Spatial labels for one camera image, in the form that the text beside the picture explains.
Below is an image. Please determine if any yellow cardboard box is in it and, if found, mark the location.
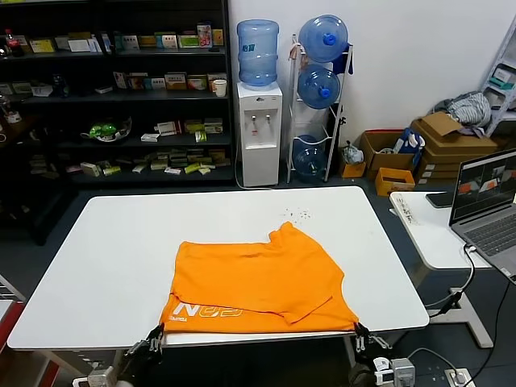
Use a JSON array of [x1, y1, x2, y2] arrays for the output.
[[374, 167, 416, 198]]

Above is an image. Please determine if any green white bowl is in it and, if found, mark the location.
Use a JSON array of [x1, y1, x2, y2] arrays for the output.
[[80, 116, 134, 143]]

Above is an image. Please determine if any pink cloth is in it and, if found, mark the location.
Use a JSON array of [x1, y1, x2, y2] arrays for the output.
[[289, 41, 310, 69]]

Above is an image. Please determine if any pile of grey clothes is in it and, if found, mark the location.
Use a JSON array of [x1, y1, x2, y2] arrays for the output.
[[433, 91, 493, 136]]

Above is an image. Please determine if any small yellow box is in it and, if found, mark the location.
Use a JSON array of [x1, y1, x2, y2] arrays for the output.
[[339, 159, 368, 179]]

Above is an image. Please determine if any blue bag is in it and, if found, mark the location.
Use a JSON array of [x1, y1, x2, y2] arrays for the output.
[[393, 127, 427, 156]]

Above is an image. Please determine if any orange t-shirt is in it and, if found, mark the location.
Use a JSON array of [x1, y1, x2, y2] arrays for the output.
[[158, 221, 360, 335]]

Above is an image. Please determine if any open brown cardboard box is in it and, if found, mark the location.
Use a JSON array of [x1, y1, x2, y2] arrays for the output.
[[410, 111, 501, 158]]

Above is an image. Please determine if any teal box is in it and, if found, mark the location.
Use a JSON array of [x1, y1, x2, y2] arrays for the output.
[[492, 66, 516, 90]]

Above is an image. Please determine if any white side table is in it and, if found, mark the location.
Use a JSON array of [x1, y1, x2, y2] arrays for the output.
[[389, 191, 495, 350]]

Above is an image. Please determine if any dark blue bottle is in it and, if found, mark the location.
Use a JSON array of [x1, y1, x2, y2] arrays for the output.
[[52, 72, 70, 98]]

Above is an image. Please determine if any grey laptop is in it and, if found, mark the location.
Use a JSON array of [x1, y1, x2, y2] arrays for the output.
[[449, 148, 516, 285]]

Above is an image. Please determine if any pink colourful box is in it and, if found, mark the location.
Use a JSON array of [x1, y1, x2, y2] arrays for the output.
[[197, 23, 214, 48]]

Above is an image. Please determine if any black adapter cable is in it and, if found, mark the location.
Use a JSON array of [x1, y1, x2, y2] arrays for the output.
[[426, 288, 464, 319]]

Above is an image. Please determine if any white metal shelf rack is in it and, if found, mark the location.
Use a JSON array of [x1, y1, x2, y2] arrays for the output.
[[481, 18, 516, 140]]

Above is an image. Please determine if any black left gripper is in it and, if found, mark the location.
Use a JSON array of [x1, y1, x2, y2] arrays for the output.
[[120, 326, 165, 368]]

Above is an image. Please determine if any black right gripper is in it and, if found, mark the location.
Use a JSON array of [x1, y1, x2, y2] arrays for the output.
[[355, 322, 391, 366]]

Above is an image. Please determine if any black phone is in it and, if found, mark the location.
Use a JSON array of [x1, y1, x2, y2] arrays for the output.
[[426, 192, 459, 210]]

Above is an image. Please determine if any black shelving unit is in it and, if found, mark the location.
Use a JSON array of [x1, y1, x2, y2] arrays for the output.
[[0, 0, 237, 247]]

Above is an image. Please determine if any white water jug rack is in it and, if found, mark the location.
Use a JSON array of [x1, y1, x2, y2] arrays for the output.
[[285, 34, 356, 185]]

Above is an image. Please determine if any cola bottle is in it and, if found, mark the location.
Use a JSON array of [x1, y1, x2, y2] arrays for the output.
[[3, 28, 26, 57]]

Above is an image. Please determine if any dark blue cloth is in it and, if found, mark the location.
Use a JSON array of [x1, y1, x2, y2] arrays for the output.
[[332, 40, 356, 77]]

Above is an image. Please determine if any black stand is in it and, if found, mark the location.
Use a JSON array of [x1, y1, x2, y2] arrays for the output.
[[334, 102, 348, 140]]

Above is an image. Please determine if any upright blue water jug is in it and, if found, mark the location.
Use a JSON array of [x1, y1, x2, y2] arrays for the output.
[[236, 19, 281, 90]]

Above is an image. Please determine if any white power strip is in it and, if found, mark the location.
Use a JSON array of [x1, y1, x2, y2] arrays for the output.
[[444, 368, 477, 387]]

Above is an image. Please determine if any red-rimmed cardboard box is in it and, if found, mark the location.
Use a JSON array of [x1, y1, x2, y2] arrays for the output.
[[360, 129, 418, 182]]

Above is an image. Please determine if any white water dispenser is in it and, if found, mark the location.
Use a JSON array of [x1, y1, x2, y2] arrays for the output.
[[236, 81, 284, 189]]

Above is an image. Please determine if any stacked brown cardboard box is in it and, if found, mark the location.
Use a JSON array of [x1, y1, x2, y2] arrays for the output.
[[414, 152, 481, 185]]

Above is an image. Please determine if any grey plastic bag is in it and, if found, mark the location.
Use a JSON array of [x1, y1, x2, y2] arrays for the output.
[[342, 140, 366, 165]]

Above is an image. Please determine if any white laptop cable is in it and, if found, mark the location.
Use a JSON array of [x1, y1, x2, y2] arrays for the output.
[[463, 243, 479, 293]]

